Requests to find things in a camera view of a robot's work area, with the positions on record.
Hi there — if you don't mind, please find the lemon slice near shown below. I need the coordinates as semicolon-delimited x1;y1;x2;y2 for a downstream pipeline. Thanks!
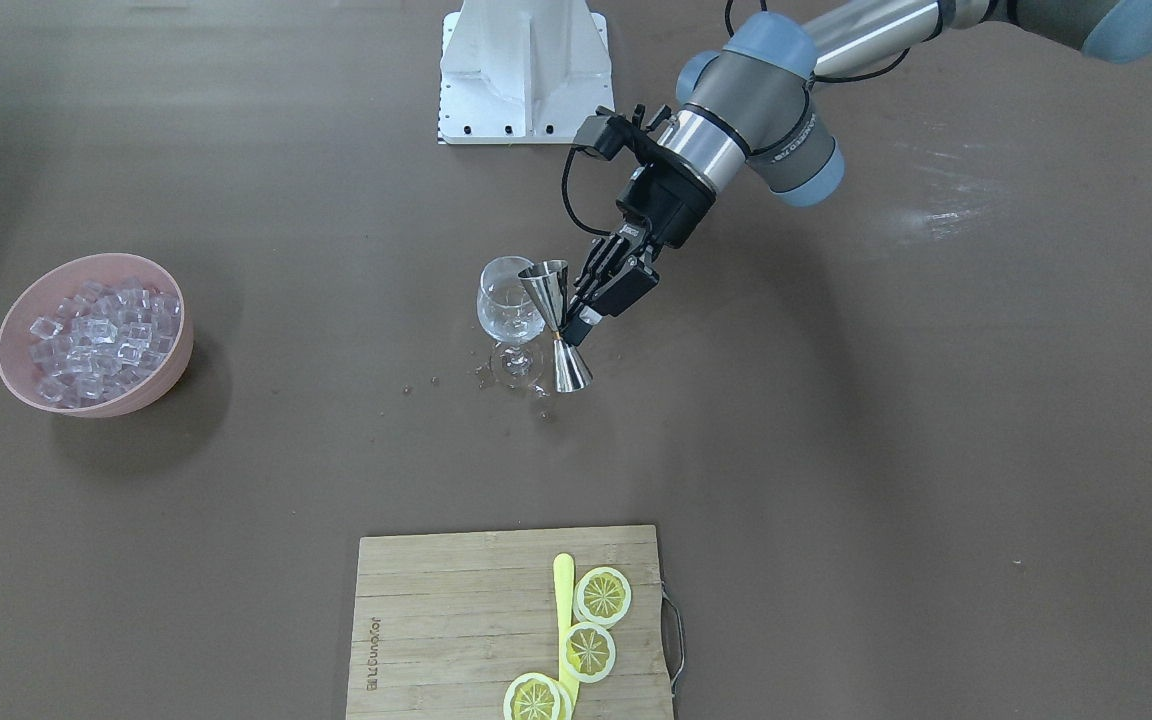
500;673;573;720

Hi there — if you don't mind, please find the pink plastic bowl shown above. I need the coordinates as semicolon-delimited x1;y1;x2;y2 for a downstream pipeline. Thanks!
0;252;195;418

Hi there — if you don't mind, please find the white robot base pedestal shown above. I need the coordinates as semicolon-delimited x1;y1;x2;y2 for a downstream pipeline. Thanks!
435;1;614;145

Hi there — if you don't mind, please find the lemon slice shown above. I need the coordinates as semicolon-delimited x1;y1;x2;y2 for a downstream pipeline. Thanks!
500;673;573;720
559;621;617;684
573;566;634;629

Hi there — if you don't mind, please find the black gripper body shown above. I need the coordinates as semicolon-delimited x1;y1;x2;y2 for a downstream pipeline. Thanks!
616;161;717;251

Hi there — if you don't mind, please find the lemon slice far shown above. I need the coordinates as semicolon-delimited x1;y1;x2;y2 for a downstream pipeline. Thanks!
573;566;634;629

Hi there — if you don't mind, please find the bamboo cutting board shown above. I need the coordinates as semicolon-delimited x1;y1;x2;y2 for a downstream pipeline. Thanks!
346;525;675;719

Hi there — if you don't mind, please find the pile of clear ice cubes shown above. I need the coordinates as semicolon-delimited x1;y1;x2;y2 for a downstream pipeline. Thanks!
28;275;183;410

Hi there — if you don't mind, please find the steel double jigger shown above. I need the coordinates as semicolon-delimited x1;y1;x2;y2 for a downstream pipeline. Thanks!
518;260;593;393

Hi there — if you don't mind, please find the lemon slice middle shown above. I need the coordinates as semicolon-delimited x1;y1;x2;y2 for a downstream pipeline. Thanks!
559;621;617;684

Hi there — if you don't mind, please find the yellow plastic knife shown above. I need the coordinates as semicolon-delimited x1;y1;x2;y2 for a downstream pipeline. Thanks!
552;552;579;719

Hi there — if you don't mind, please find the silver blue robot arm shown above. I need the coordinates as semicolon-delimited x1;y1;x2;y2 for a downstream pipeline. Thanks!
559;1;1152;344

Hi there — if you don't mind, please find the clear wine glass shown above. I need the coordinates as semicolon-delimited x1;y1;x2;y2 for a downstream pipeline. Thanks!
476;256;545;389

